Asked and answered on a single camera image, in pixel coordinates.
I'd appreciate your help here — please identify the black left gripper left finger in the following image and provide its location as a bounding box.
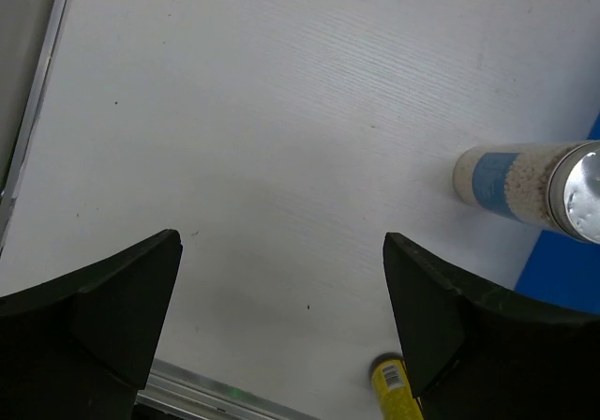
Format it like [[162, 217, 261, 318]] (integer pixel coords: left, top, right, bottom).
[[1, 230, 182, 419]]

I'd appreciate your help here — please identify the aluminium table edge rail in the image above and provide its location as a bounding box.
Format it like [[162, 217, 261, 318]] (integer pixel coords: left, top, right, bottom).
[[1, 0, 69, 240]]

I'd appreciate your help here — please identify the blue three-compartment bin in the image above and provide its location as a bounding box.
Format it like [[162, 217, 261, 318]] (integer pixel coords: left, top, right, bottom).
[[513, 112, 600, 303]]

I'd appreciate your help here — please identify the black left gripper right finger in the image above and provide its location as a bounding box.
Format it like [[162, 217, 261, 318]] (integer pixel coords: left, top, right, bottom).
[[382, 232, 599, 419]]

